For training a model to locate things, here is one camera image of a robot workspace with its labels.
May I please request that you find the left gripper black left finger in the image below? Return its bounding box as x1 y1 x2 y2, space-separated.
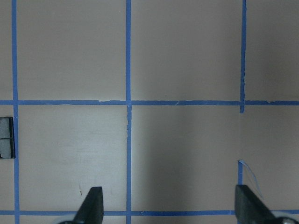
72 187 103 224

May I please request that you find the black brake pad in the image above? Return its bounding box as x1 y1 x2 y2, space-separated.
0 117 15 159

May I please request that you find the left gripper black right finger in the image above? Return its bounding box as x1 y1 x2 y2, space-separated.
235 185 277 224

